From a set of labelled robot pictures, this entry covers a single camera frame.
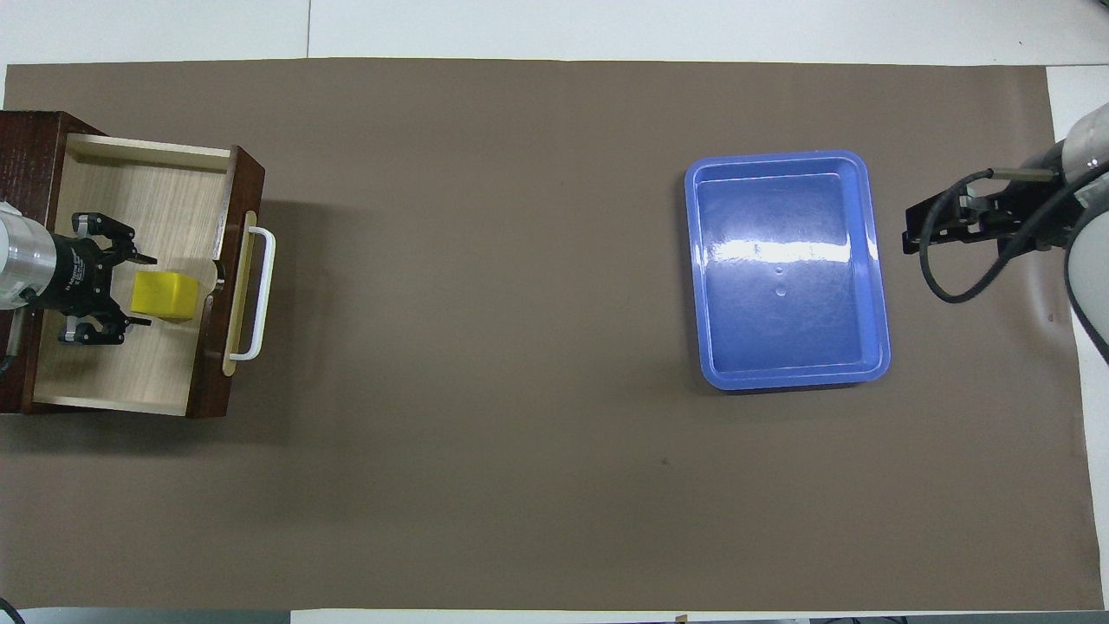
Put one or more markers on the dark wooden drawer cabinet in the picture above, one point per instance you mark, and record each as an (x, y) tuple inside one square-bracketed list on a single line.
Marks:
[(30, 147)]

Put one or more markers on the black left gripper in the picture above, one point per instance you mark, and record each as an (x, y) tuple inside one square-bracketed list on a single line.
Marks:
[(87, 277)]

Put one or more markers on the blue plastic tray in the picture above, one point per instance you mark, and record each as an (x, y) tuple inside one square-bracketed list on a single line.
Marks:
[(784, 277)]

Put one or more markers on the wooden drawer with dark front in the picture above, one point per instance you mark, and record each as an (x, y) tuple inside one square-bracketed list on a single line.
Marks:
[(165, 208)]

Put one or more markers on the yellow cube block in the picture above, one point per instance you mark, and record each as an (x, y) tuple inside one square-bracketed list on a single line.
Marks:
[(165, 295)]

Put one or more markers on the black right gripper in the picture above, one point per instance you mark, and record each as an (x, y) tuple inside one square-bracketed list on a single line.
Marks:
[(1014, 212)]

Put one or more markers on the brown paper table mat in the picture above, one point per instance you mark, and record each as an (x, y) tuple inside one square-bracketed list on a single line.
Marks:
[(520, 433)]

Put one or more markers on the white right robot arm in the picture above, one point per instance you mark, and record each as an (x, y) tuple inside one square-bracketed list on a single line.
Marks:
[(1090, 260)]

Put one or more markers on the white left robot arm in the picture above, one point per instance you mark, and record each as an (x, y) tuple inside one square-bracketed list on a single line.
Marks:
[(19, 260)]

